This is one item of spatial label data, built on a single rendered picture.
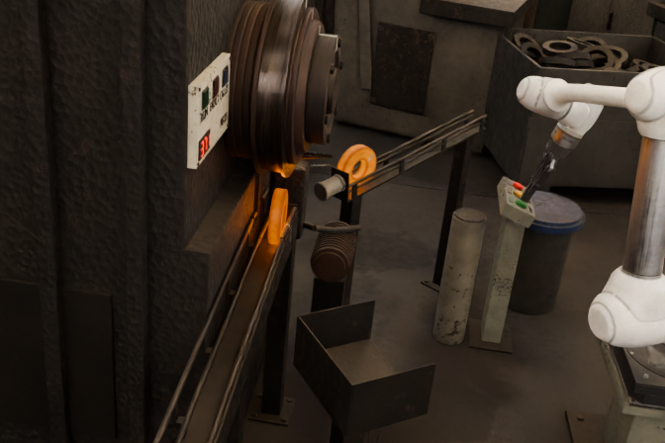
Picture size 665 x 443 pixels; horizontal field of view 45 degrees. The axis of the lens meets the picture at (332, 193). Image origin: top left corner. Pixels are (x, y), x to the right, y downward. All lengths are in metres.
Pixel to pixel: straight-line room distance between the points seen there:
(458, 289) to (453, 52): 2.05
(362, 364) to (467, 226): 1.05
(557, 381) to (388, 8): 2.52
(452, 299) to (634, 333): 0.89
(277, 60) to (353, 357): 0.71
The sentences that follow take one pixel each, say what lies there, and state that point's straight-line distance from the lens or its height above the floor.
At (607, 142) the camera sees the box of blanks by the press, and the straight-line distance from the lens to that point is 4.34.
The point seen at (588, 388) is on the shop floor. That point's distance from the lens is 3.07.
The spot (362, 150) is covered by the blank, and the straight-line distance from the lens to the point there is 2.62.
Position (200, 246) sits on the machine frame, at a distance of 1.78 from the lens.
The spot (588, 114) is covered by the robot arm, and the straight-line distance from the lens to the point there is 2.68.
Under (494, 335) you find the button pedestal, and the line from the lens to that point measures 3.13.
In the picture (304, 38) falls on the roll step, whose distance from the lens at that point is 1.93.
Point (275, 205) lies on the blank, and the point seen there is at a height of 0.80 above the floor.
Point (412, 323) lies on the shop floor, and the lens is 3.17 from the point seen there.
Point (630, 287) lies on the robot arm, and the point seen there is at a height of 0.70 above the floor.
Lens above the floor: 1.75
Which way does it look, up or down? 25 degrees down
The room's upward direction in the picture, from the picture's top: 6 degrees clockwise
